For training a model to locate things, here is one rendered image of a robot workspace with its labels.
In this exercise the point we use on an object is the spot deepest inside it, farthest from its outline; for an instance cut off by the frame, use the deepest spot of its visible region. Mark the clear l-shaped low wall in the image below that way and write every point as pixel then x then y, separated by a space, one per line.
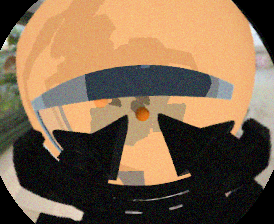
pixel 55 118

